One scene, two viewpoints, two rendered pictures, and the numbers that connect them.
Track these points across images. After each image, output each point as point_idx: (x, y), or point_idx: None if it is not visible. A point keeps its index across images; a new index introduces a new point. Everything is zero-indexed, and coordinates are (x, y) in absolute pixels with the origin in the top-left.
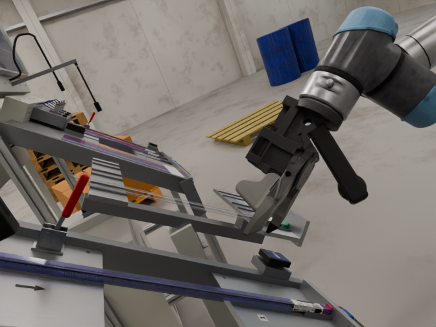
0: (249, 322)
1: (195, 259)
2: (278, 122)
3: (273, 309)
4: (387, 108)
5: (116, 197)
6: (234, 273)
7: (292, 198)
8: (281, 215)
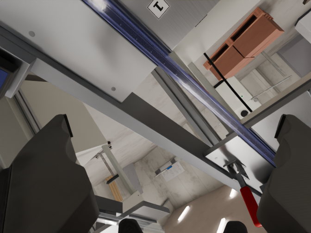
0: (189, 18)
1: (134, 125)
2: None
3: (118, 0)
4: None
5: (147, 211)
6: (90, 86)
7: (78, 197)
8: (70, 144)
